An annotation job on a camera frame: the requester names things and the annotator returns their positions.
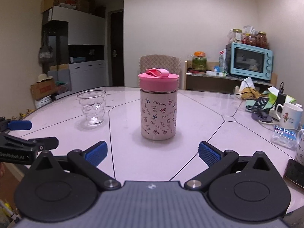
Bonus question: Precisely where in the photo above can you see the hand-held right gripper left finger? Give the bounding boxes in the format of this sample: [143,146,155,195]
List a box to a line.
[30,141,122,192]

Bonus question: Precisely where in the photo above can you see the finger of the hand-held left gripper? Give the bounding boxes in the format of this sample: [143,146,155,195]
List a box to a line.
[0,116,33,133]
[0,133,59,153]

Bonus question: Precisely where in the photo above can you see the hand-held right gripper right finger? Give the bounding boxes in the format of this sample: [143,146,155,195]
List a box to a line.
[184,141,273,192]

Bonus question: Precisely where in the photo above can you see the clear glass cup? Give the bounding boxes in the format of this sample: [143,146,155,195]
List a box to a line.
[77,90,106,126]

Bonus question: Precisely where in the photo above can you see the pink cartoon print bottle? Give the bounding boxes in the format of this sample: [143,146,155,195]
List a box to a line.
[140,89,178,140]

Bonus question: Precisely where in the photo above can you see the pink bottle cap with strap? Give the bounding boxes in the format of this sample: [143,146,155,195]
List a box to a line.
[138,68,180,93]

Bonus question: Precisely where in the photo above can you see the clear plastic water bottle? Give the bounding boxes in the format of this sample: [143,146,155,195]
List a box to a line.
[271,123,300,150]

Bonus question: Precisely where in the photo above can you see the cardboard box with red print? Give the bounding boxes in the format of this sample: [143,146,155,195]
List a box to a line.
[30,79,57,101]

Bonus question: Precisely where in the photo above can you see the straw hat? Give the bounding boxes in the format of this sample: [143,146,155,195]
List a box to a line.
[37,74,53,83]

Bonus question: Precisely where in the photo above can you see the teal cloth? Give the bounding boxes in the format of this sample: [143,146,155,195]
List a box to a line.
[245,99,258,111]

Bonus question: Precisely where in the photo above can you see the wooden shelf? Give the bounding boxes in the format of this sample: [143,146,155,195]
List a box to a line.
[184,60,278,93]

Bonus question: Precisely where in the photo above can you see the black phone stand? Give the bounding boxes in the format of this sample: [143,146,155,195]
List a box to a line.
[251,97,273,123]

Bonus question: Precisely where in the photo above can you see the plastic bag with yellow contents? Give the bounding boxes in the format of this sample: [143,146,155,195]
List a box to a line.
[234,77,264,100]

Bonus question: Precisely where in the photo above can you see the white power strip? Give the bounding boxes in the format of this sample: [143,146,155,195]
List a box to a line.
[268,109,283,120]

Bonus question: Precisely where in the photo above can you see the grey hanging bag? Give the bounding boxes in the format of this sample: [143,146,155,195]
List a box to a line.
[39,32,54,64]

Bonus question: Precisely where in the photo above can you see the green tissue box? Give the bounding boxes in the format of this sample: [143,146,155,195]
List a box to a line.
[267,87,296,106]

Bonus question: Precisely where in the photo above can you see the black smartphone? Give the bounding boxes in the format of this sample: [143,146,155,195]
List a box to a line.
[283,158,304,192]

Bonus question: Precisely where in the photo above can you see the black power adapter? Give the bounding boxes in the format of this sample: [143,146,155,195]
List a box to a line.
[276,93,288,111]

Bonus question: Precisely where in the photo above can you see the white printed mug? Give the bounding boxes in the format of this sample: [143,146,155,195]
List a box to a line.
[275,103,304,130]

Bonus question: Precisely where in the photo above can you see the pickle jar with orange lid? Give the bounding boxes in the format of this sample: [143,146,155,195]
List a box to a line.
[192,51,207,71]

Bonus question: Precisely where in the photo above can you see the white mug with dark print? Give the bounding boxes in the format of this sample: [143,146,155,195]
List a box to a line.
[296,129,304,165]

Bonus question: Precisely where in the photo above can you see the white food packet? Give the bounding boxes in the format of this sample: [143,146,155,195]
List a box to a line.
[218,49,230,73]

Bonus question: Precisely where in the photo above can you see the light blue toaster oven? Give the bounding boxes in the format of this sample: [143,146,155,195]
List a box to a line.
[226,42,273,81]

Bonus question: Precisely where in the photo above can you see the chair with quilted beige cover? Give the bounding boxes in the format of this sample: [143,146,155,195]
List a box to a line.
[137,55,181,90]

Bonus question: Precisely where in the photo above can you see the grey and white cabinet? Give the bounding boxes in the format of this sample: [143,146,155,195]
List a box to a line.
[41,6,106,92]

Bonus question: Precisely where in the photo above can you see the dark door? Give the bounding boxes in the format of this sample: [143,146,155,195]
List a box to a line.
[110,11,124,87]

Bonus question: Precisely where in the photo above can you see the glass jar with pale contents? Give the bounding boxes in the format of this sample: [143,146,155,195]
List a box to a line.
[228,29,243,44]

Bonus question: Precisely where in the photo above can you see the glass jar with red contents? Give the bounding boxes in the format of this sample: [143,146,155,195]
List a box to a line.
[256,31,269,49]
[244,33,257,46]

